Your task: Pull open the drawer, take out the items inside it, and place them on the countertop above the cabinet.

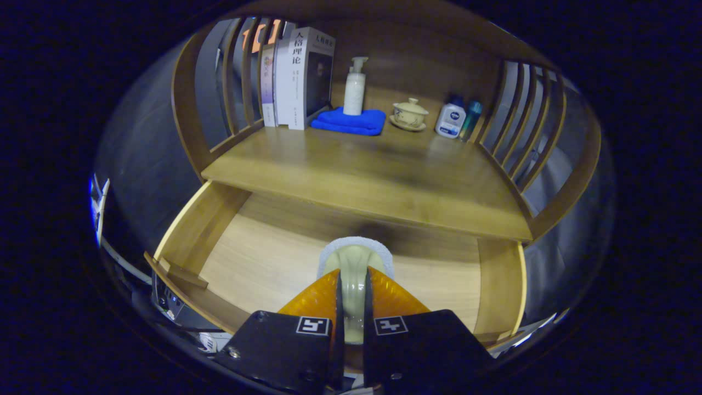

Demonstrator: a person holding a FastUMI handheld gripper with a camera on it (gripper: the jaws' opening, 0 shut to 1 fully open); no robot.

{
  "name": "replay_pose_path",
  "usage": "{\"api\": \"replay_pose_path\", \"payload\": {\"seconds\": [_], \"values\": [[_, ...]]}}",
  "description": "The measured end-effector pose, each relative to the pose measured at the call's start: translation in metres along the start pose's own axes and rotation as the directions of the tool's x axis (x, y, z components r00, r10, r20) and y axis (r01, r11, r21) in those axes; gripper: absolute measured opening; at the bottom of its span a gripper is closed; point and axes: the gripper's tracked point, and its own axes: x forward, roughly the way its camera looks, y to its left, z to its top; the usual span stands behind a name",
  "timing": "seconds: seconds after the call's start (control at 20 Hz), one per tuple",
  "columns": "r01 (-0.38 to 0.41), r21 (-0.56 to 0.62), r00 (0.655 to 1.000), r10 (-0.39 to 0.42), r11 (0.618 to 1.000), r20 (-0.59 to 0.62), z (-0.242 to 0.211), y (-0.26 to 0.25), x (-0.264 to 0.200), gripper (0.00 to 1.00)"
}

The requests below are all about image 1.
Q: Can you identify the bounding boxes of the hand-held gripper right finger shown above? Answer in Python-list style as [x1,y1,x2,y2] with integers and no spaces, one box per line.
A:
[363,266,497,393]

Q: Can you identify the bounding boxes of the thin purple book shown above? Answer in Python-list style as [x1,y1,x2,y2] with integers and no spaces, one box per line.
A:
[260,44,276,128]

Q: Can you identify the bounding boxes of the white frame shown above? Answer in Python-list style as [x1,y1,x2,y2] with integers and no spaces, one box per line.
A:
[491,310,568,357]

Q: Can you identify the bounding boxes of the beige lidded teacup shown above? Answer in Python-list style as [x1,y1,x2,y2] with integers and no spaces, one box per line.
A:
[389,98,429,132]

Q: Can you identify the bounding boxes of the white lotion bottle blue cap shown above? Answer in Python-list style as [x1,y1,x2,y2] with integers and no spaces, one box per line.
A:
[435,94,467,139]

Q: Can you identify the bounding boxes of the thin white book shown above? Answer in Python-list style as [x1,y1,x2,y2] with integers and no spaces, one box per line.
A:
[273,37,294,128]

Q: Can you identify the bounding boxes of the grey stand pole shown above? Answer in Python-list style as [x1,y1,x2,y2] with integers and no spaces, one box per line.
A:
[100,240,154,286]

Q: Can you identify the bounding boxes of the teal bottle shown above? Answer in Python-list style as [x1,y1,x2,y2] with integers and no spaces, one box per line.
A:
[460,100,483,142]

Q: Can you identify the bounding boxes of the black floor device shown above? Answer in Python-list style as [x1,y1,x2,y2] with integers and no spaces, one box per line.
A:
[151,272,220,333]

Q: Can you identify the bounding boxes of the white pump bottle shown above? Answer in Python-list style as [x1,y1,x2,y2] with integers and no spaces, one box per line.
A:
[343,57,369,116]

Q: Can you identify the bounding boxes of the wooden countertop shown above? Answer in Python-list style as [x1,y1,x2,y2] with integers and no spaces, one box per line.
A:
[201,112,534,242]

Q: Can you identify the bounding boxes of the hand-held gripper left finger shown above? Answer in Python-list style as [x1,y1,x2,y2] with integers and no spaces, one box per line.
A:
[213,267,345,394]

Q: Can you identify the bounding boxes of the blue folded cloth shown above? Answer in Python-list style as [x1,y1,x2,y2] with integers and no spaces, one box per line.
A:
[310,107,387,137]

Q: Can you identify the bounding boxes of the wooden drawer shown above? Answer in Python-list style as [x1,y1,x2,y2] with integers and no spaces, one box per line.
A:
[144,180,528,352]

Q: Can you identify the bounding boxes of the thick white book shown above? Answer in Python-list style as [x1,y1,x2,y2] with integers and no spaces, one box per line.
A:
[288,26,336,131]

